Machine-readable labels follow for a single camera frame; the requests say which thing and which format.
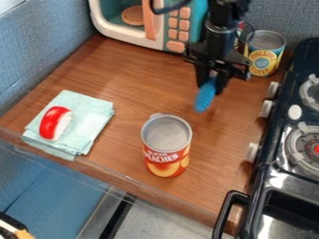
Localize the peaches can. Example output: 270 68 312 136
139 113 195 179

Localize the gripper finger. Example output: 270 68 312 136
214 69 232 96
194 63 213 91

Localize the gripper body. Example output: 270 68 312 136
182 41 254 82

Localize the pineapple can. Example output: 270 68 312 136
242 29 288 78

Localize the toy microwave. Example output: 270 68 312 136
87 0 210 54

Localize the light blue cloth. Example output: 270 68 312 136
21 89 118 162

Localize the blue spoon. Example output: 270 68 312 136
193 74 218 114

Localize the toy stove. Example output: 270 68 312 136
210 36 319 239

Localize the red and white toy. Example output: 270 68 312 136
38 105 76 141

